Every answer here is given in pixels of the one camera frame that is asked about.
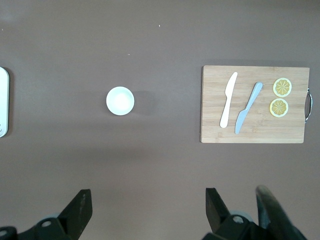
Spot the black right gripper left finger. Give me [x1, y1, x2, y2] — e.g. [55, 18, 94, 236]
[57, 189, 94, 240]

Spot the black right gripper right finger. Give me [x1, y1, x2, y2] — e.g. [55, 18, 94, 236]
[205, 187, 231, 234]

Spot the white plastic cup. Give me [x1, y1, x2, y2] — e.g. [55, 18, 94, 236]
[105, 86, 136, 116]

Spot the cream tray with bear print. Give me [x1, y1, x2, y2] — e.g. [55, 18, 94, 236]
[0, 66, 10, 138]

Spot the grey plastic knife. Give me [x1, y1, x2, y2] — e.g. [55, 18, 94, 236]
[234, 81, 264, 135]

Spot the white plastic knife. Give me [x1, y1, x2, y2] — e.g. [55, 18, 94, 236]
[219, 71, 239, 129]

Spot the yellow lemon slice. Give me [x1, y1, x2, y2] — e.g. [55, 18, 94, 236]
[269, 98, 289, 118]
[272, 77, 293, 98]

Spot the brown table cover mat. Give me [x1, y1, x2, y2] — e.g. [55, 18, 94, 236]
[0, 0, 320, 240]

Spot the bamboo cutting board, metal handle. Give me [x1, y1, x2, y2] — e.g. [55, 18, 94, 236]
[200, 65, 313, 144]

